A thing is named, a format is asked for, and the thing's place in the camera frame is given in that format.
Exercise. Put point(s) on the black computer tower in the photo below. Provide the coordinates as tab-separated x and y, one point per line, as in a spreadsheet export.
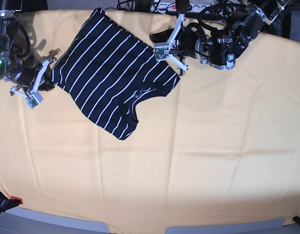
286	25

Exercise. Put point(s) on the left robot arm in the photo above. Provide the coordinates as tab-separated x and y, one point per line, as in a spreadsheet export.
222	33

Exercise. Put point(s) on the yellow table cloth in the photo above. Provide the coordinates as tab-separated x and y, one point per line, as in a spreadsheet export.
222	148

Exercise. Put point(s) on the navy white striped T-shirt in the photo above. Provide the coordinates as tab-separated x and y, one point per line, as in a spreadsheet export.
107	71

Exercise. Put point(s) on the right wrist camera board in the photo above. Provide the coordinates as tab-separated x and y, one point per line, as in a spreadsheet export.
33	100

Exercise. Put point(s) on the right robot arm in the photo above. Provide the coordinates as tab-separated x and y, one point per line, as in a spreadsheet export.
16	63

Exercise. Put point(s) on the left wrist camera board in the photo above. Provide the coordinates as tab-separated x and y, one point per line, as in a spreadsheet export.
161	51

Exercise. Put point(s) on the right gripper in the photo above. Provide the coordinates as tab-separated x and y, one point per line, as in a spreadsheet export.
27	74

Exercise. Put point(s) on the blue red table clamp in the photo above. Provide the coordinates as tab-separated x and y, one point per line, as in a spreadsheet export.
9	203

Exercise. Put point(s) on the white power strip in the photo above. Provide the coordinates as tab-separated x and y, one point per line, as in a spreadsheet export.
169	8

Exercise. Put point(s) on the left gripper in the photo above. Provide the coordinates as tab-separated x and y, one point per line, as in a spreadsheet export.
190	43

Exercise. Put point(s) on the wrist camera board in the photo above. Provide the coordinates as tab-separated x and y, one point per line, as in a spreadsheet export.
161	51
33	100

